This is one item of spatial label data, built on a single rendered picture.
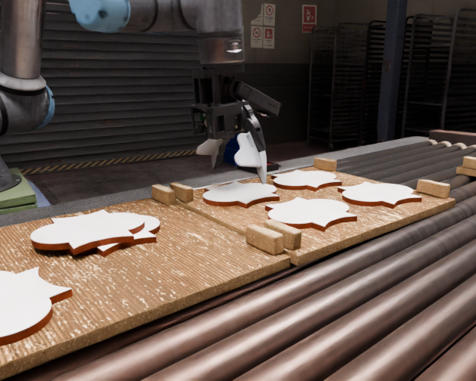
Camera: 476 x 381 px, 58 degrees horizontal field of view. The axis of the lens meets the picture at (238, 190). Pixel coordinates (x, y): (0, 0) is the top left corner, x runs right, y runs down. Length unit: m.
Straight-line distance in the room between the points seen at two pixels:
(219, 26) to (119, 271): 0.40
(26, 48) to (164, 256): 0.68
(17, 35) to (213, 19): 0.52
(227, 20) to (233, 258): 0.37
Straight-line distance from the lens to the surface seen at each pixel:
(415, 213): 0.78
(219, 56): 0.72
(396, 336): 0.46
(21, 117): 1.15
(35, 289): 0.51
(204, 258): 0.56
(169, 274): 0.52
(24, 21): 1.09
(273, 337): 0.45
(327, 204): 0.75
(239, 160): 0.71
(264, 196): 0.77
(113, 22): 0.68
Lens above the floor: 1.17
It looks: 16 degrees down
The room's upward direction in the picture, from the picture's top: straight up
